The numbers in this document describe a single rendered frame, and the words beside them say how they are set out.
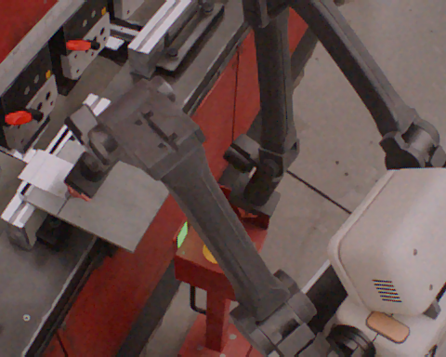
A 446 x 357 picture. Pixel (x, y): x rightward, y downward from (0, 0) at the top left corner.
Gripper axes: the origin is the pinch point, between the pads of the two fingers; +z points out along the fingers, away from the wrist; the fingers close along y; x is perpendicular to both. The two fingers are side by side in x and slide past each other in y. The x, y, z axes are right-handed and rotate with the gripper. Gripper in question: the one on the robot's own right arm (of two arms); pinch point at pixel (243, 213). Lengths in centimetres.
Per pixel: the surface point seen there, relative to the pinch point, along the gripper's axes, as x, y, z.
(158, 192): 14.8, 18.1, -15.7
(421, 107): -132, -55, 69
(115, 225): 25.4, 22.5, -14.6
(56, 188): 22.7, 37.8, -11.0
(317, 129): -100, -17, 79
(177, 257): 15.0, 8.9, 5.3
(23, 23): 20, 50, -52
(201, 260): 14.1, 3.9, 3.4
